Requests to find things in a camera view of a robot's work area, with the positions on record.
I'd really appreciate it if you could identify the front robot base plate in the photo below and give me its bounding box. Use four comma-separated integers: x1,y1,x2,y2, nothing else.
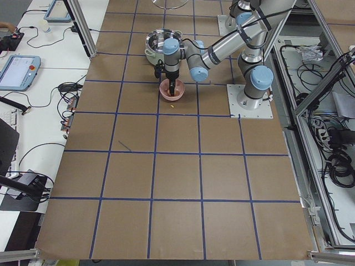
227,84,273,119

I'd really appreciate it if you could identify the white cup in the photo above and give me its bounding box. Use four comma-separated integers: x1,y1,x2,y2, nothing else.
39,19,51,33

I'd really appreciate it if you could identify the rear robot base plate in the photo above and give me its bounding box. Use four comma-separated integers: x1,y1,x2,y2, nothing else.
217,15,237,37

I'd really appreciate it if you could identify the black monitor stand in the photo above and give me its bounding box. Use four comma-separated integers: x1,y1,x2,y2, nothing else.
1,120,52,212

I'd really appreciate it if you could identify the far blue teach pendant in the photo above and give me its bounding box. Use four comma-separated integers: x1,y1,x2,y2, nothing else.
44,0,72,23

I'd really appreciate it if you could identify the aluminium frame post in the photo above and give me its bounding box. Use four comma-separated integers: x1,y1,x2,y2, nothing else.
63,0,97,59

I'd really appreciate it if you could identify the near blue teach pendant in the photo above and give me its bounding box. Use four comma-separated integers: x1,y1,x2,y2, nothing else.
0,55,41,91

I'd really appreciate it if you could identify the black power adapter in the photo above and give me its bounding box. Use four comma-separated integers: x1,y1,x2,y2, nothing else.
58,83,83,93

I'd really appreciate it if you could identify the blue teach pendant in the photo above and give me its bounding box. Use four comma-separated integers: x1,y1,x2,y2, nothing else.
44,0,72,23
0,55,41,91

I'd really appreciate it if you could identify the crumpled white paper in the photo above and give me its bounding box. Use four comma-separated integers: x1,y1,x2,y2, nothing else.
296,45,323,62

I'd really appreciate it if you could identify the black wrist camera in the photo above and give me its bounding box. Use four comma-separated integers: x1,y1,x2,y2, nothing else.
154,59,165,79

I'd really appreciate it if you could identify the pink bowl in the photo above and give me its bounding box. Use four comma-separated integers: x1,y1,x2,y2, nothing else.
159,79,185,101

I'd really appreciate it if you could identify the rear silver robot arm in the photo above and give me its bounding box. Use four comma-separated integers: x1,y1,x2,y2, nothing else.
225,0,252,33

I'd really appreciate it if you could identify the pale green cooking pot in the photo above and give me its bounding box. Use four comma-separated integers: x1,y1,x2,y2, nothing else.
144,28,182,65

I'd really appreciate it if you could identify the black cable bundle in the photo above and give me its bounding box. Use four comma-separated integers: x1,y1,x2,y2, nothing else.
293,91,355,195

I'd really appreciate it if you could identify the front silver robot arm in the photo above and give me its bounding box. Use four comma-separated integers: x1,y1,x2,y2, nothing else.
154,1,295,110

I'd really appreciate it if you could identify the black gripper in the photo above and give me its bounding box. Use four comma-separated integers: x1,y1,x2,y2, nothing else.
165,70,179,96

